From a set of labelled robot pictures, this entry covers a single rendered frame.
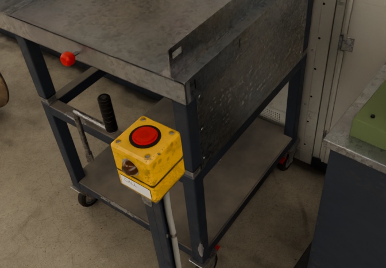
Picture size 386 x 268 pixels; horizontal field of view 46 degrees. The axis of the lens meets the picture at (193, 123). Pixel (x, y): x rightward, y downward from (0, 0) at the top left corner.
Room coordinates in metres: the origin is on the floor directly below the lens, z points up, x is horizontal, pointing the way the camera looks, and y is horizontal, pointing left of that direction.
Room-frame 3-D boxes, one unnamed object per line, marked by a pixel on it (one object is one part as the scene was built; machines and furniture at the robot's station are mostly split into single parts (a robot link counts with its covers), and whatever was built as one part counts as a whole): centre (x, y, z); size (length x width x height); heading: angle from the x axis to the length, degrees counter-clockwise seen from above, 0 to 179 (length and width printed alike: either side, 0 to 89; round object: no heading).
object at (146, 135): (0.50, 0.08, 0.90); 0.04 x 0.04 x 0.02
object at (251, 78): (1.15, 0.03, 0.46); 0.64 x 0.58 x 0.66; 141
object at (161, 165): (0.50, 0.08, 0.85); 0.08 x 0.08 x 0.10; 51
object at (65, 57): (0.87, 0.26, 0.82); 0.04 x 0.03 x 0.03; 141
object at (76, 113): (0.87, 0.25, 0.59); 0.17 x 0.03 x 0.30; 49
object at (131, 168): (0.47, 0.11, 0.87); 0.03 x 0.01 x 0.03; 51
